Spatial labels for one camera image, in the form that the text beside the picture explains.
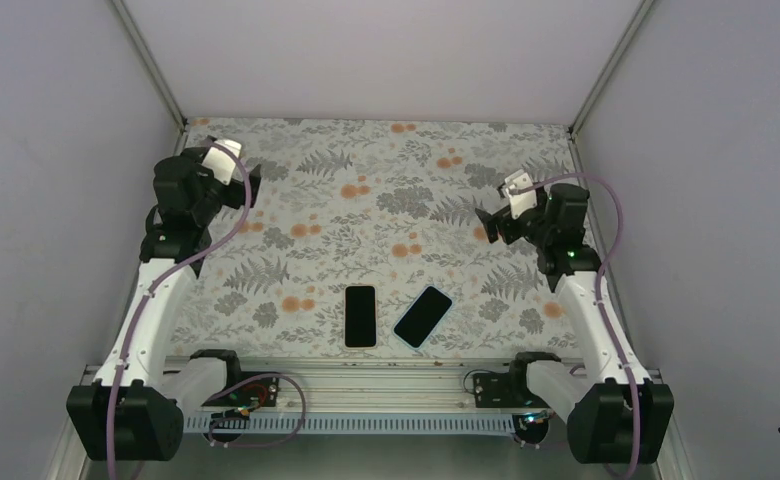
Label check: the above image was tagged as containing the light blue phone case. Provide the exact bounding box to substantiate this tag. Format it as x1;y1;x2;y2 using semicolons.
392;285;455;350

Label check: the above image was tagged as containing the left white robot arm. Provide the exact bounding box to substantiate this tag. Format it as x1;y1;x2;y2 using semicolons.
66;139;261;461

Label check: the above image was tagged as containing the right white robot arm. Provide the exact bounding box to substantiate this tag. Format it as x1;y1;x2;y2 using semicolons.
477;181;674;467

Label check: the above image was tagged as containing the floral patterned mat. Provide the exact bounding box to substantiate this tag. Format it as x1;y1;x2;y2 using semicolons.
169;117;580;360

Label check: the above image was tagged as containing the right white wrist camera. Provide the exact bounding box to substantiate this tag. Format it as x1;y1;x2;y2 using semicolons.
499;169;537;220

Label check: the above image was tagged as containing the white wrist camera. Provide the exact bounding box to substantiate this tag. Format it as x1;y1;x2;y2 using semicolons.
201;139;242;185
499;169;537;220

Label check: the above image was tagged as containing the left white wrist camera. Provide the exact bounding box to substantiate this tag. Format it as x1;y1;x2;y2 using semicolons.
201;139;242;185

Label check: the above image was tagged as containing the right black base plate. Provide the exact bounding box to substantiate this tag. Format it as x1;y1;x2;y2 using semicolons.
462;369;533;408

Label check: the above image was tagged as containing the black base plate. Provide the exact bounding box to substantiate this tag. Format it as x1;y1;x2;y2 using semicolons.
208;372;280;410
462;369;533;408

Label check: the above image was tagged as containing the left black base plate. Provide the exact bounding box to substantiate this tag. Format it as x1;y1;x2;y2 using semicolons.
208;372;280;410

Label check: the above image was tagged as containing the aluminium mounting rail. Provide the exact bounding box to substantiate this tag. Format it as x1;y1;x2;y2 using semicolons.
75;357;670;415

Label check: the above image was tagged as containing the white slotted cable duct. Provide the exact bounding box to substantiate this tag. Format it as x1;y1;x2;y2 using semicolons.
215;413;515;436

